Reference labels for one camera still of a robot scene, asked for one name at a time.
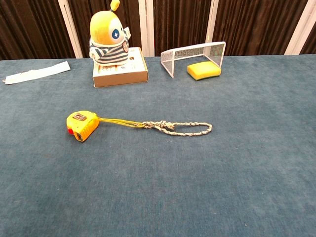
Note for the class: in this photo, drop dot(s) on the dark brown curtain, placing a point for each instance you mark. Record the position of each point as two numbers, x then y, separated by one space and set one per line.
185 22

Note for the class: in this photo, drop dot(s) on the flat cardboard box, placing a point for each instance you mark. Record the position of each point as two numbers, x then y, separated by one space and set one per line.
121 79

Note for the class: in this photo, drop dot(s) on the white paper strip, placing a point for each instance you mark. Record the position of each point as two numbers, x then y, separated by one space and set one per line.
37 72

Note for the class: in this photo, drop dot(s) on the white partition post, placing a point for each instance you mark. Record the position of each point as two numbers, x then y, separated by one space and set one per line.
212 19
298 37
142 24
70 29

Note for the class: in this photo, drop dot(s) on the yellow sponge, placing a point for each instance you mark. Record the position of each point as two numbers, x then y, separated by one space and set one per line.
203 70

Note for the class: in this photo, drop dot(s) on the yellow tape measure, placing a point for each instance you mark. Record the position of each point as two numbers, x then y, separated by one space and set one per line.
82 124

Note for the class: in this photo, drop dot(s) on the yellow plush toy striped shirt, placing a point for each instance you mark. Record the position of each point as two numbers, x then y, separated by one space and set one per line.
103 27

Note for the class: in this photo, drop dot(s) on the blue table cloth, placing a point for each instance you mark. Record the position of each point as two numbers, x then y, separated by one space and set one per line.
158 185

